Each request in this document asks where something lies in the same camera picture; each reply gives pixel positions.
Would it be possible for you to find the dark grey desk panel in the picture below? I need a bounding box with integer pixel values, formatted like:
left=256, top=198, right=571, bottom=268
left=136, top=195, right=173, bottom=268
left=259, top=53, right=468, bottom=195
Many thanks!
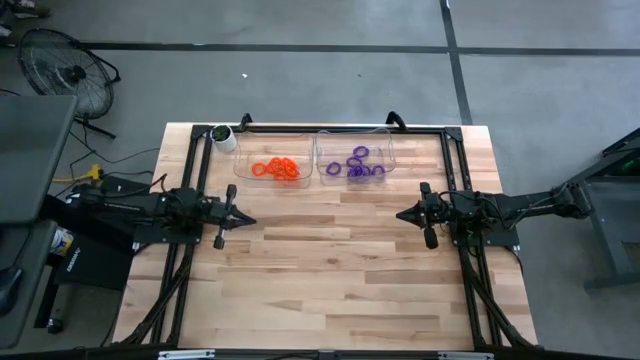
left=0, top=219, right=59, bottom=350

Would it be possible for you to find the black floor cable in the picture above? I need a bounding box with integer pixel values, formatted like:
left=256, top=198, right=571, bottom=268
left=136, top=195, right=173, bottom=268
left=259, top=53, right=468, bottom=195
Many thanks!
left=67, top=127, right=161, bottom=166

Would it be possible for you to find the black computer mouse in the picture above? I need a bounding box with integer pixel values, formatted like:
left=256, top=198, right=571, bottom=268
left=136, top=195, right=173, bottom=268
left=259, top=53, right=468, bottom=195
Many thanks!
left=0, top=266, right=24, bottom=317

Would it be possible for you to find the black floor fan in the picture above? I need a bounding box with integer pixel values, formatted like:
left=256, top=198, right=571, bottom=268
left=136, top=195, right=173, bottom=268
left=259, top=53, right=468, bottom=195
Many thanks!
left=17, top=27, right=122, bottom=140

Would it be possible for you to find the silver metal bracket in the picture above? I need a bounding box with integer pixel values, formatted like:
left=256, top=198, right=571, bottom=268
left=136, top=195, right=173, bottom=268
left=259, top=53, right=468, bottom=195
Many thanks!
left=438, top=351, right=495, bottom=360
left=158, top=349, right=216, bottom=360

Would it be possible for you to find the dark grey metal table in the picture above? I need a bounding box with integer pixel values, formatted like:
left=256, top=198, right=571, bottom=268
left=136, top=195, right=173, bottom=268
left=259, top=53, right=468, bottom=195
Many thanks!
left=551, top=127, right=640, bottom=294

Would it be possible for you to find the white yellow blue container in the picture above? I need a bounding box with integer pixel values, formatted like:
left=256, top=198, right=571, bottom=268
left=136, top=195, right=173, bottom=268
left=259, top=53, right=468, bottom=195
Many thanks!
left=49, top=227, right=76, bottom=257

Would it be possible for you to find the black aluminium table frame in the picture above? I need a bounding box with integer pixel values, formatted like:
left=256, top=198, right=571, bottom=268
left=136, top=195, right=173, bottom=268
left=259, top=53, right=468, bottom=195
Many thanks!
left=113, top=112, right=539, bottom=360

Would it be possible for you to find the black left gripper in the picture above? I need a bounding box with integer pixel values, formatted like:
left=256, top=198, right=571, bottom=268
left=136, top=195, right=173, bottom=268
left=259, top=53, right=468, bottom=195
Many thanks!
left=207, top=184, right=257, bottom=250

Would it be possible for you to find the clear plastic bin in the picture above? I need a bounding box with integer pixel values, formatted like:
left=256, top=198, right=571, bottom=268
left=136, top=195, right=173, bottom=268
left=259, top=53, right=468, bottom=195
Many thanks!
left=314, top=128, right=398, bottom=186
left=232, top=131, right=316, bottom=189

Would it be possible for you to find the white cup with plant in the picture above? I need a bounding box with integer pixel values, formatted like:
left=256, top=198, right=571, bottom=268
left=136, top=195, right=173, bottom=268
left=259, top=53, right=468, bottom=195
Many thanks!
left=210, top=124, right=238, bottom=154

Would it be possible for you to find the grey desk top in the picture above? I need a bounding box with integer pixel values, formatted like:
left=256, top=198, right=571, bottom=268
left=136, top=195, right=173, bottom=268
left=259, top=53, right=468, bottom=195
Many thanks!
left=0, top=94, right=79, bottom=225

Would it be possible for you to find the black case with white print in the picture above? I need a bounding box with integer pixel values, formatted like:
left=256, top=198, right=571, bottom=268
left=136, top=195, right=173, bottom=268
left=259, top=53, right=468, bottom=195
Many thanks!
left=53, top=234, right=137, bottom=291

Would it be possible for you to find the yellow power plug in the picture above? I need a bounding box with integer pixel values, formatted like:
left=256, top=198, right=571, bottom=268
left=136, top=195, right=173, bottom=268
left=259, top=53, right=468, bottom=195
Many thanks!
left=52, top=163, right=105, bottom=184

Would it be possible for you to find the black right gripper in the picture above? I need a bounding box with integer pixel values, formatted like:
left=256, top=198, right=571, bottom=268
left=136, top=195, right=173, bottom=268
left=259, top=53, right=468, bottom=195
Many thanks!
left=395, top=182, right=451, bottom=250

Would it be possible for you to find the black control box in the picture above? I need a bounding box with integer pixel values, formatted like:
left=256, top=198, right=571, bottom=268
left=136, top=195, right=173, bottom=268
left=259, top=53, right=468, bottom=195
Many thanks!
left=99, top=174, right=151, bottom=197

